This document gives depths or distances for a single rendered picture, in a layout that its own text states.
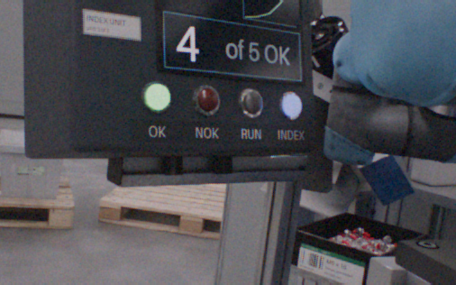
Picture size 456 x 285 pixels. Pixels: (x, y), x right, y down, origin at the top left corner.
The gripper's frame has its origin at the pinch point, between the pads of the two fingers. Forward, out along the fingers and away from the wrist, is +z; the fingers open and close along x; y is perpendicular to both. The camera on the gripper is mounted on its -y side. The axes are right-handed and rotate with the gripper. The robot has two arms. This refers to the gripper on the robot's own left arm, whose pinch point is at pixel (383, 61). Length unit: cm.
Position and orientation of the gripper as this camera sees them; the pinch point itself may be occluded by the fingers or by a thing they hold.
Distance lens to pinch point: 122.1
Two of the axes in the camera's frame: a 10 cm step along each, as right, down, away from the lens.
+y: -9.6, -0.6, 2.7
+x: -0.2, 9.9, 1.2
